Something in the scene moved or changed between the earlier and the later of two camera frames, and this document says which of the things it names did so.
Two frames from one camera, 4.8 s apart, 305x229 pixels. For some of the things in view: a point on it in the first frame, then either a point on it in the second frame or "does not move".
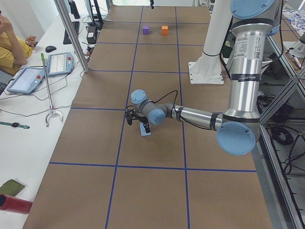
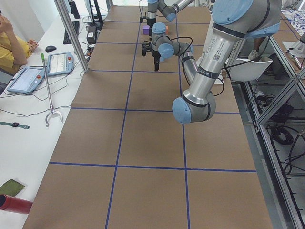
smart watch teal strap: (15, 124) does not move
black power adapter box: (91, 35) does not move
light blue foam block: (143, 130) → (161, 58)
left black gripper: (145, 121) → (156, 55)
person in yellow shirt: (15, 51) does not move
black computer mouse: (50, 48) does not move
